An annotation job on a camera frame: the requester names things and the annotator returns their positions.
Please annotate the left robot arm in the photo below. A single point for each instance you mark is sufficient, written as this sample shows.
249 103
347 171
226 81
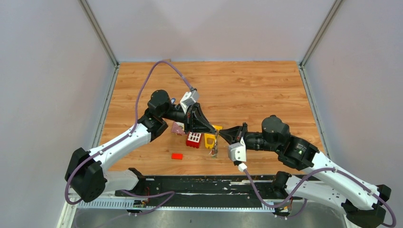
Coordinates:
88 171

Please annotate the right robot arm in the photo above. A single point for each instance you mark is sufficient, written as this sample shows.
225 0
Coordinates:
324 182

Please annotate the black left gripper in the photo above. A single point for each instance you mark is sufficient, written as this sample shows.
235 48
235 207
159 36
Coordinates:
196 122

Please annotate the aluminium front rail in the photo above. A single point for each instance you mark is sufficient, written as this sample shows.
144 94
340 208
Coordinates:
173 201

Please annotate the small orange-red block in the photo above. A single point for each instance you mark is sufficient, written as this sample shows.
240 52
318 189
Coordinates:
177 156

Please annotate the red window block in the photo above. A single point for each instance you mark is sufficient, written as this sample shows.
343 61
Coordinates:
194 140

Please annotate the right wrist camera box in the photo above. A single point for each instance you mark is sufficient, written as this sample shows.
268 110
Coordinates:
237 151

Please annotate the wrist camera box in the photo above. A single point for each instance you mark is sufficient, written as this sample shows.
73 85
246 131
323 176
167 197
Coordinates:
237 151
188 99

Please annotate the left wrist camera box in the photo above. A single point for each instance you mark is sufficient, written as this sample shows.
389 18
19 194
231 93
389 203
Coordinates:
188 99

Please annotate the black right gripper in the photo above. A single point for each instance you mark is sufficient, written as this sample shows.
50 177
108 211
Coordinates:
234 134

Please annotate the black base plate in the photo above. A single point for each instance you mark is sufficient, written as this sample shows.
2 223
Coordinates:
209 184

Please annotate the large metal keyring with tags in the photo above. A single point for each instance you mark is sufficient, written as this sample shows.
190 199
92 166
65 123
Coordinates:
214 150

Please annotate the yellow plastic triangle frame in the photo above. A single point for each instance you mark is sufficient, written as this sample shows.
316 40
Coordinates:
210 139

